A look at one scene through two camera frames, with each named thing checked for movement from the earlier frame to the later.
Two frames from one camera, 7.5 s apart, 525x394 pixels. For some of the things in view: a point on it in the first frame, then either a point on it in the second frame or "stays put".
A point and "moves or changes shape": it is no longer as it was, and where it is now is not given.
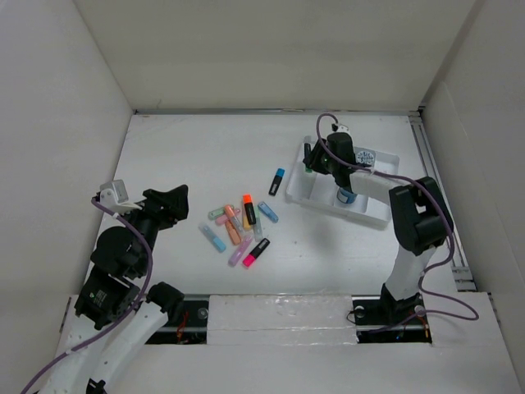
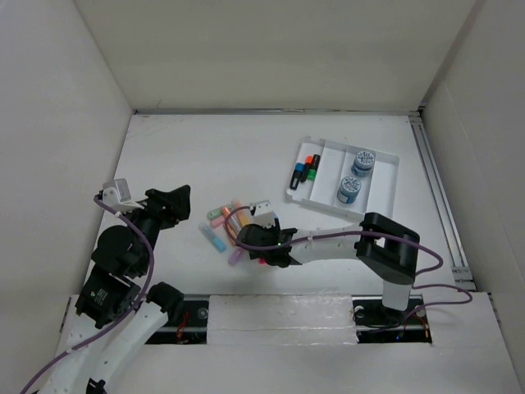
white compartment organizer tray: x=317 y=190 stays put
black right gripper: x=312 y=159 -> x=253 y=256
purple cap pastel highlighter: x=242 y=246 stays put
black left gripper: x=169 y=207 stays put
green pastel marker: x=218 y=212 stays put
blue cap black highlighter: x=277 y=181 -> x=299 y=167
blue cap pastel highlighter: x=214 y=240 stays put
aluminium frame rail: x=456 y=256 stays put
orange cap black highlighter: x=248 y=206 moves or changes shape
